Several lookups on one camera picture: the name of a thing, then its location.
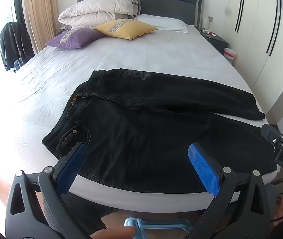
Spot grey nightstand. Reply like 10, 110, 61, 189
199, 29, 229, 56

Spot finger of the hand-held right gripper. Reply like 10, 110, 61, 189
261, 124, 283, 147

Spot white pillow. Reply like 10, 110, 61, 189
134, 14, 189, 34

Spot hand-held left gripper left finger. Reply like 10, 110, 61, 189
5, 142, 88, 239

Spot black denim pants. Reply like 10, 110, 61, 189
41, 68, 277, 195

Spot white wardrobe with black handles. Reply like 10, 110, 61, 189
227, 0, 283, 126

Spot beige curtain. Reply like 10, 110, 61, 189
22, 0, 58, 55

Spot black jacket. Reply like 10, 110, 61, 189
0, 22, 35, 72

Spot bed with white sheet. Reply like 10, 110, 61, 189
0, 14, 281, 215

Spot yellow cushion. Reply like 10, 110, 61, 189
93, 19, 157, 41

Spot grey padded headboard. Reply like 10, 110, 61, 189
76, 0, 204, 28

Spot purple cushion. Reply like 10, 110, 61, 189
45, 28, 107, 50

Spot white trash bin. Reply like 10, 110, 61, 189
223, 47, 237, 67

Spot person's left hand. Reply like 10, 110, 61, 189
89, 225, 137, 239

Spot folded white duvet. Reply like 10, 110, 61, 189
57, 0, 142, 28

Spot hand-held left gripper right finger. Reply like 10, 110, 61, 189
186, 143, 278, 239

